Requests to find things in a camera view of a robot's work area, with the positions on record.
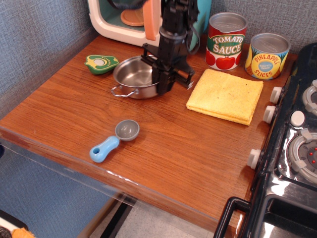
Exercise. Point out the tomato sauce can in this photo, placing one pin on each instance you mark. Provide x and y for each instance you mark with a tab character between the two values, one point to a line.
225	41

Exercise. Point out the grey stove burner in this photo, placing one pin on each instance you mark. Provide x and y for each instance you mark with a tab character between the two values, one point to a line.
310	106
302	154

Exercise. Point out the blue grey toy scoop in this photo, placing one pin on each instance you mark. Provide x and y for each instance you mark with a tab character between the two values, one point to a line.
126	130

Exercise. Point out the white stove knob front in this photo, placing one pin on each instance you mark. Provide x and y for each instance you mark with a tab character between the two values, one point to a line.
253	158

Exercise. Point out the white stove knob rear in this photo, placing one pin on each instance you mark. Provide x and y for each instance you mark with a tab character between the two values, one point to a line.
275	95

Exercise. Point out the silver metal pot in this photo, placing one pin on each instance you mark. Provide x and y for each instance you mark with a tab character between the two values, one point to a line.
134	79

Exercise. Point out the black toy stove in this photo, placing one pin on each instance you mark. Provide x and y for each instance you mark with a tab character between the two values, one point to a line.
283	203

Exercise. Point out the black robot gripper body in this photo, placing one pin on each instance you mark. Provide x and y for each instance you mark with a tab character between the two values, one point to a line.
171	55

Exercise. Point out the white stove knob middle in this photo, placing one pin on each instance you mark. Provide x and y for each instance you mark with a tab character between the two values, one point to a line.
268	114

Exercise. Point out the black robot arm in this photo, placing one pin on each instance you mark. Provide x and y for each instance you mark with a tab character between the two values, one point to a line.
178	15

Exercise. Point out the orange object bottom left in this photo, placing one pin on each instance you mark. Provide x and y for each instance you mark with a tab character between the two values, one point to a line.
22	233

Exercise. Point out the orange microwave plate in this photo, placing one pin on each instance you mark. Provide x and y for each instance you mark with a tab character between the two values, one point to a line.
132	17

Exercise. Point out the black oven door handle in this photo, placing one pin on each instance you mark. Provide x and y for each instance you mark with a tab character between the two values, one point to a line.
232	204

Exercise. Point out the white round stove button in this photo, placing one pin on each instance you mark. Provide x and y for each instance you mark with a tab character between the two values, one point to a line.
297	118

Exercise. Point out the pineapple slices can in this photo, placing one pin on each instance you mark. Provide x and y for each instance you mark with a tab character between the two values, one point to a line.
267	55

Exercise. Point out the grey stove burner rear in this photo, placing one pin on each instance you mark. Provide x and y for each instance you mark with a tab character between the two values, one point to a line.
310	106

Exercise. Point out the white stove knob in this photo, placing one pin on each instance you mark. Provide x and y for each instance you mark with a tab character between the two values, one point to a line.
253	158
275	95
268	114

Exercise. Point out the grey stove burner front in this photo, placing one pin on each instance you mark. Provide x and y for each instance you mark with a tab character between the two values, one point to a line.
302	154

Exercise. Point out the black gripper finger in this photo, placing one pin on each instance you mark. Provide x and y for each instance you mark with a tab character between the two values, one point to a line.
155	73
166	82

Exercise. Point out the green toy avocado half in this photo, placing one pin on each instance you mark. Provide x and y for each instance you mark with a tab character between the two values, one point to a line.
98	64

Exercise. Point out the teal toy microwave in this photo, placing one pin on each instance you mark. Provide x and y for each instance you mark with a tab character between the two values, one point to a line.
106	20

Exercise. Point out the yellow-orange folded towel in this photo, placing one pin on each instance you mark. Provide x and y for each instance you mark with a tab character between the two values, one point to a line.
224	96

